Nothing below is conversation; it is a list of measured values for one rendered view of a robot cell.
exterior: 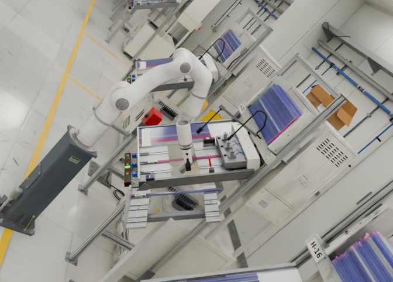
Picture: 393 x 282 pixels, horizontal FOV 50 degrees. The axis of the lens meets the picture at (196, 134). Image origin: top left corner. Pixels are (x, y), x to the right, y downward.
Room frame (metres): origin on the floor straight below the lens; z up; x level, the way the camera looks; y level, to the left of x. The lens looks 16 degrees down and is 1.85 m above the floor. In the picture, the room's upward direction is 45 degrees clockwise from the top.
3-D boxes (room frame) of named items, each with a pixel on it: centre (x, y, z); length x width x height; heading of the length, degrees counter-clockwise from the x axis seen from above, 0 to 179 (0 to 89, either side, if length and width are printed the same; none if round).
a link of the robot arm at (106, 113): (2.24, 0.46, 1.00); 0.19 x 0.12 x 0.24; 26
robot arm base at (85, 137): (2.22, 0.44, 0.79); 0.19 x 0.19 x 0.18
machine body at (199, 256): (2.90, -0.38, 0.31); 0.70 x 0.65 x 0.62; 26
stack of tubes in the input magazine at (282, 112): (2.79, -0.29, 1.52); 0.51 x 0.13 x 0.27; 26
